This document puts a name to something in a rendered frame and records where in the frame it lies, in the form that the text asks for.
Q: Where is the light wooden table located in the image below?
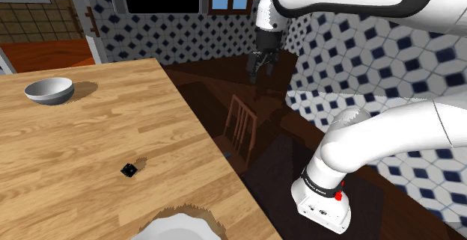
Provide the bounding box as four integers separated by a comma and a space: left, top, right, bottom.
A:
0, 58, 284, 240

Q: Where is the brown wooden chair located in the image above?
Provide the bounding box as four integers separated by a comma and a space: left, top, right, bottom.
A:
213, 93, 259, 177

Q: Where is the white door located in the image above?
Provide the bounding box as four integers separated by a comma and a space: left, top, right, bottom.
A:
63, 0, 109, 65

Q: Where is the white plate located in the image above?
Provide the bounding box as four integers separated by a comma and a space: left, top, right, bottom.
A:
130, 212, 225, 240

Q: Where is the grey bowl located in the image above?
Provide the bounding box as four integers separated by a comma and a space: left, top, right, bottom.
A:
23, 76, 76, 106

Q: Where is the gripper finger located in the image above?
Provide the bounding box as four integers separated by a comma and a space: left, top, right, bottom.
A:
263, 51, 280, 77
246, 52, 264, 85

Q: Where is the small black cube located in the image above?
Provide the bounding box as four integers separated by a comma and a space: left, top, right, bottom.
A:
120, 161, 138, 179

